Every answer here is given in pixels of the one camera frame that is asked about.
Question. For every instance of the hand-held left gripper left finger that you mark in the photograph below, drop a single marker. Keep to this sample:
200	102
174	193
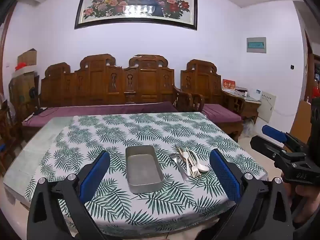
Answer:
96	175

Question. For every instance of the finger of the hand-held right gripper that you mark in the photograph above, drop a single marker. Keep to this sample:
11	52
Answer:
265	148
273	132

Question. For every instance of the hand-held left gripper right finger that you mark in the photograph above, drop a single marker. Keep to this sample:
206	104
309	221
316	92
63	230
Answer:
225	177

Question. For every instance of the gold spoon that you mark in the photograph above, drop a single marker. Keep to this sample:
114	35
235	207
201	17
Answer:
203	167

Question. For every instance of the gold fork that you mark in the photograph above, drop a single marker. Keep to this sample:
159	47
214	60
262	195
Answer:
196	172

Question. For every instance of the silver fork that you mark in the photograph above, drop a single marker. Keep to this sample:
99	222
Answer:
181	171

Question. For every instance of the rectangular metal box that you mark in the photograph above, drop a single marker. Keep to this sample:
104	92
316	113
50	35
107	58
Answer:
142	170

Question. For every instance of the gold knife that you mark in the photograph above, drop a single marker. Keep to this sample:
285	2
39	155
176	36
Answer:
182	154

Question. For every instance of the person's right hand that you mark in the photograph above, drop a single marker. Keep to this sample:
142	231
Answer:
305	197

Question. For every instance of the clear plastic bag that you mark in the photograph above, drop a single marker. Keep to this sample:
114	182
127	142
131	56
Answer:
250	128

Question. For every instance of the cardboard sheet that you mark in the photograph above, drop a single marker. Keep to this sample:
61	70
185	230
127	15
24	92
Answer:
303	122

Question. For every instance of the white box with blue print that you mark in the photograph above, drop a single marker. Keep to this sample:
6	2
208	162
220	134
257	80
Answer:
255	94

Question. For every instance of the wooden side table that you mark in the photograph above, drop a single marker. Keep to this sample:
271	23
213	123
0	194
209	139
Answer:
240	105

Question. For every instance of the leaf print tablecloth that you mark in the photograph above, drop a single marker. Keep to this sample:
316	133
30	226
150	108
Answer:
112	130

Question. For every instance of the purple armchair cushion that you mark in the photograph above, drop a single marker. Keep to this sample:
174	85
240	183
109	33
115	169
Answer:
220	112

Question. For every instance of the purple sofa cushion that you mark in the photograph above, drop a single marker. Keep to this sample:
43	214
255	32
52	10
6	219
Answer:
100	110

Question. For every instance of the red gift box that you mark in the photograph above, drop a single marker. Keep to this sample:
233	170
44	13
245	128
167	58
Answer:
228	84

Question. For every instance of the black charger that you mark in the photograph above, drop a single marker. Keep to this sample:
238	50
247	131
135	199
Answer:
40	110

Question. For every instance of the carved wooden sofa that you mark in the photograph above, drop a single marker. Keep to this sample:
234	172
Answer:
100	85

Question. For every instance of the carved wooden armchair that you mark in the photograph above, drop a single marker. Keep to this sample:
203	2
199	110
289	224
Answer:
200	80

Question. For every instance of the low wooden rack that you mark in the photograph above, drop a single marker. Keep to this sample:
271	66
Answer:
8	135

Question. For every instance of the large cardboard box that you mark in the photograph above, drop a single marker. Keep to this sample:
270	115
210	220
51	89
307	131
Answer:
22	86

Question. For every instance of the white flat box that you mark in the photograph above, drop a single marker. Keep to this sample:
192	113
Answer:
25	70

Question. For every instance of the small cardboard box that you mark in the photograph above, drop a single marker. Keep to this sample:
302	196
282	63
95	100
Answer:
27	57

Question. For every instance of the framed peacock painting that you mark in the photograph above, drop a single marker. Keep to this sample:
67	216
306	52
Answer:
137	2

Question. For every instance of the wall electrical panel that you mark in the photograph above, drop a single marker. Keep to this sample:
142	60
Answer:
256	45

